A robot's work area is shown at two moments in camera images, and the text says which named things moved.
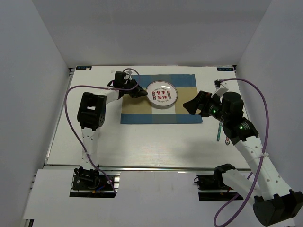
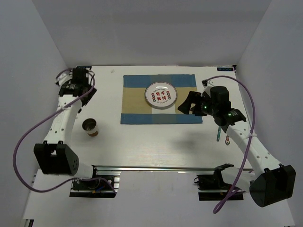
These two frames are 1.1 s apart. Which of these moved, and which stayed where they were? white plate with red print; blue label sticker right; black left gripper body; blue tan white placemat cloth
Moved: black left gripper body
Stayed: white plate with red print; blue tan white placemat cloth; blue label sticker right
